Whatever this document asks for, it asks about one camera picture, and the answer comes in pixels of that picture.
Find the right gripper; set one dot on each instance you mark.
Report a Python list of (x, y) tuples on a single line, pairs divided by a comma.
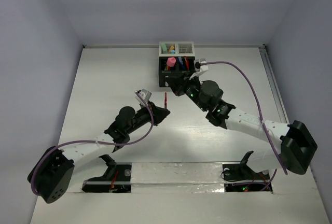
[(179, 83)]

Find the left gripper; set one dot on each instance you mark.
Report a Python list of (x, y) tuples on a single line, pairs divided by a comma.
[(158, 113)]

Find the dark red gel pen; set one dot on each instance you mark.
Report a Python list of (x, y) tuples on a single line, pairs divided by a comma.
[(165, 100)]

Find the purple ink pen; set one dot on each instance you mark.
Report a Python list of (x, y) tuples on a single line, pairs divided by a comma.
[(180, 60)]

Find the orange highlighter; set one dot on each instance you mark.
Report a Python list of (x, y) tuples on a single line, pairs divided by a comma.
[(171, 48)]

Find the green highlighter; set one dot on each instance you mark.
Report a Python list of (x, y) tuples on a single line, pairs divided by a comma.
[(163, 48)]

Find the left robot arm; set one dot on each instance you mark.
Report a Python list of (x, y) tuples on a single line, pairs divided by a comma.
[(51, 176)]

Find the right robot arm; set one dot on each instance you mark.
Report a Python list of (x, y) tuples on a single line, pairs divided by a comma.
[(293, 144)]

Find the black slotted organizer box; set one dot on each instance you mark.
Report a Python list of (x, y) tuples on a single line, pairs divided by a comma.
[(176, 70)]

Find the pink capped marker bundle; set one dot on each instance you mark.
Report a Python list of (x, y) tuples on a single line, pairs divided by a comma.
[(171, 61)]

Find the white slotted organizer box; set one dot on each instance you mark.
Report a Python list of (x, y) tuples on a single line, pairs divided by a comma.
[(182, 48)]

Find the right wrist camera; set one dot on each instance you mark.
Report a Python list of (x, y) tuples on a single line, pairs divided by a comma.
[(200, 68)]

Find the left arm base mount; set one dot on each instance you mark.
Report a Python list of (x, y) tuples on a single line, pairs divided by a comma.
[(116, 178)]

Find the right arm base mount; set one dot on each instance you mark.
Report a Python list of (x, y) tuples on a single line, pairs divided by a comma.
[(238, 177)]

